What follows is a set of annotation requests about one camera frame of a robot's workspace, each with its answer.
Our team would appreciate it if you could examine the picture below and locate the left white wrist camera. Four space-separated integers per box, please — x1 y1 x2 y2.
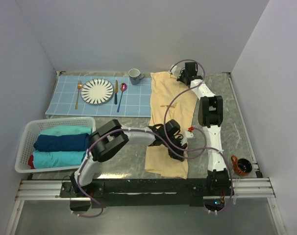
182 131 194 139

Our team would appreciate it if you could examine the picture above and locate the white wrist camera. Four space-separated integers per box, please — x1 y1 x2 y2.
182 131 194 139
169 65 183 78

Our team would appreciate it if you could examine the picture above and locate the teal folded shirt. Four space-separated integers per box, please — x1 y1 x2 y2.
40 125 92 136

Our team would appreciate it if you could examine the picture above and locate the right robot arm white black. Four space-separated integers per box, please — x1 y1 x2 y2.
177 60 230 195

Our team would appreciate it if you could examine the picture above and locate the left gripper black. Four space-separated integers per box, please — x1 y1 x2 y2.
163 136 188 162

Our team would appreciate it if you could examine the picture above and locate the gold fork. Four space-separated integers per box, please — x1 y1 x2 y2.
75 80 82 110

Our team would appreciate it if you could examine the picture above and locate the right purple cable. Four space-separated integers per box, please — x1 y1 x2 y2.
163 58 235 214

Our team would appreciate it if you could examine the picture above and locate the purple cable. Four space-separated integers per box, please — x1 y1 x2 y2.
163 58 235 214
72 118 207 218

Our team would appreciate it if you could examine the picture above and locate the white plastic basket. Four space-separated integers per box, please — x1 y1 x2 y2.
15 117 96 173

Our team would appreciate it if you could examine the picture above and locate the grey mug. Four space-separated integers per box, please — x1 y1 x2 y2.
128 69 145 85

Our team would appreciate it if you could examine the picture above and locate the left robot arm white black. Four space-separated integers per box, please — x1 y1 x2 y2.
70 119 188 197

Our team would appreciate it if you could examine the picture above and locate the green handled knife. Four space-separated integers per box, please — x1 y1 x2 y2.
114 80 119 105

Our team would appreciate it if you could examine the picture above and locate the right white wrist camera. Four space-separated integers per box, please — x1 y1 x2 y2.
169 65 183 78

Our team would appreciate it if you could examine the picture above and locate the cream yellow t shirt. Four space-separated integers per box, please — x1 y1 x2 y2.
145 71 198 179

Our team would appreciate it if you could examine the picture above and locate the aluminium frame rail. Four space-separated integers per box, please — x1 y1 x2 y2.
16 178 275 200

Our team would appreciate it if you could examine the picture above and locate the dark bowl orange inside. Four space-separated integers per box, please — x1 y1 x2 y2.
231 155 253 176

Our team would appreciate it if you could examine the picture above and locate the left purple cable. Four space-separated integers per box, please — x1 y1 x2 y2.
72 118 207 218

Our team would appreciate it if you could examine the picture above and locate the striped white plate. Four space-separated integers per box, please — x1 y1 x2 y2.
80 78 114 105

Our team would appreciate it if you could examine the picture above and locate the dark blue rolled shirt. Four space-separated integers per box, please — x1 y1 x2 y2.
33 133 89 152

